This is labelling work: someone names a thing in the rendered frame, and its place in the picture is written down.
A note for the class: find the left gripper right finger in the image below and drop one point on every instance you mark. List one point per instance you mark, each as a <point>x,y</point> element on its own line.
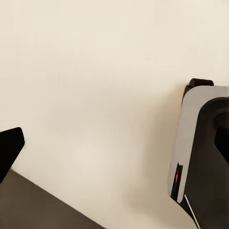
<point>221,141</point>

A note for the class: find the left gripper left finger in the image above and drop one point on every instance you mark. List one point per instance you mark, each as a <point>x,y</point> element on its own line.
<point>11,143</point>

